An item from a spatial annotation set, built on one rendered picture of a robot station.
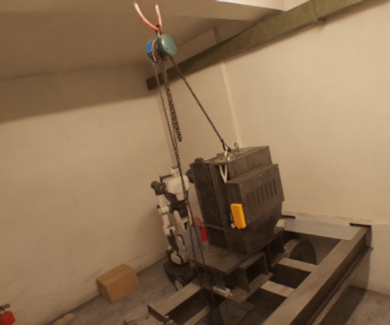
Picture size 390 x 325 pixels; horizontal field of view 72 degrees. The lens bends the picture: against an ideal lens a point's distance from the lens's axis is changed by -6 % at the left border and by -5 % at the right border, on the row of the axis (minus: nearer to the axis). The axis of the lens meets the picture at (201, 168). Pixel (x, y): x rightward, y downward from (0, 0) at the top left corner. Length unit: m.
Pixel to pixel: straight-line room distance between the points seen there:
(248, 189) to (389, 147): 1.29
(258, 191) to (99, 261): 2.70
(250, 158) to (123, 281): 2.47
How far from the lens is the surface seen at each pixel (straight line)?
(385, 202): 2.83
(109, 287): 3.86
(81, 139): 3.90
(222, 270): 2.07
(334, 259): 2.48
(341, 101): 2.72
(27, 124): 3.79
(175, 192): 3.13
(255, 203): 1.96
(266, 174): 2.06
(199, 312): 2.55
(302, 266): 2.42
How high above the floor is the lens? 1.95
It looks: 10 degrees down
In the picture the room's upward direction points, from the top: 13 degrees counter-clockwise
